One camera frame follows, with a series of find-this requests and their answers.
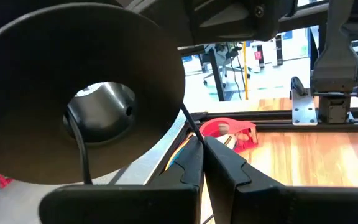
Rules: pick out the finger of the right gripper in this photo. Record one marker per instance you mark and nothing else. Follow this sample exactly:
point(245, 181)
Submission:
point(172, 18)

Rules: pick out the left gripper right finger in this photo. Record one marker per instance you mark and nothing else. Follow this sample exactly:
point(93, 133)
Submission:
point(275, 205)

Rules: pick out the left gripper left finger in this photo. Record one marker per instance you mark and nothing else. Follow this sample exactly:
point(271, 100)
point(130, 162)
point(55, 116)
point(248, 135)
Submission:
point(135, 205)

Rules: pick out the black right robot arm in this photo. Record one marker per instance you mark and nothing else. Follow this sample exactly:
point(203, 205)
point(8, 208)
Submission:
point(337, 68)

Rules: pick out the office chair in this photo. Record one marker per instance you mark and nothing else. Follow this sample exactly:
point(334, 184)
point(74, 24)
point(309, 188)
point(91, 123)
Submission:
point(225, 59)

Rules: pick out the black side desk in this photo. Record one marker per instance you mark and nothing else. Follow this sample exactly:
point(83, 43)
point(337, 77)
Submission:
point(216, 77)

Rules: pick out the bundle of coloured tubes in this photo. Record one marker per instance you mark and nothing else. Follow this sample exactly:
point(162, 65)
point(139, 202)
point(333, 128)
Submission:
point(180, 148)

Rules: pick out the red tape dispenser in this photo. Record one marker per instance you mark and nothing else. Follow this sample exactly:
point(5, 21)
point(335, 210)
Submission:
point(241, 126)

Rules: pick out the silver mounting bracket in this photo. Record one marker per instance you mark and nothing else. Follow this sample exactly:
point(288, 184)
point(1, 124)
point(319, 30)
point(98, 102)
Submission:
point(303, 109)

